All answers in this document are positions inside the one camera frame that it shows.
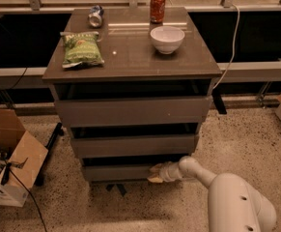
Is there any grey bottom drawer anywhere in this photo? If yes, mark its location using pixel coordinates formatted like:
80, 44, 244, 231
82, 153, 186, 182

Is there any grey drawer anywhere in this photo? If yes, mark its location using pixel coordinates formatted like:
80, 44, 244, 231
82, 153, 186, 182
55, 79, 211, 127
70, 123, 200, 158

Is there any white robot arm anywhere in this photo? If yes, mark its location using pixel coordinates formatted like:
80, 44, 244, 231
148, 157, 277, 232

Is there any grey middle drawer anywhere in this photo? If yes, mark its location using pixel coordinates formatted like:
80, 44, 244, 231
70, 123, 200, 158

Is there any grey drawer cabinet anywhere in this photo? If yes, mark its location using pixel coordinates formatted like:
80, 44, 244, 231
42, 6, 223, 198

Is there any grey top drawer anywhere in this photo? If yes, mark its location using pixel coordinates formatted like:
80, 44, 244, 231
55, 79, 211, 127

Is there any black floor bar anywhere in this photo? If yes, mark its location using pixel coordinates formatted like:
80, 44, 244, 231
35, 123, 64, 187

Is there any white ceramic bowl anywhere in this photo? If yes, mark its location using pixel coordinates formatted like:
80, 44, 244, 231
150, 26, 185, 54

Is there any open cardboard box left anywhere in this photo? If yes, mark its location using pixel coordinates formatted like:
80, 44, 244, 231
0, 109, 47, 207

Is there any green chip bag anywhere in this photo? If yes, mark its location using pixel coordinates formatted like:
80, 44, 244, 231
60, 31, 104, 69

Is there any orange soda can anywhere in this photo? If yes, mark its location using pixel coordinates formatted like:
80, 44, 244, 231
150, 0, 165, 23

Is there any white cable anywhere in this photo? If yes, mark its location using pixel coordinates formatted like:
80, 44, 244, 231
211, 4, 241, 92

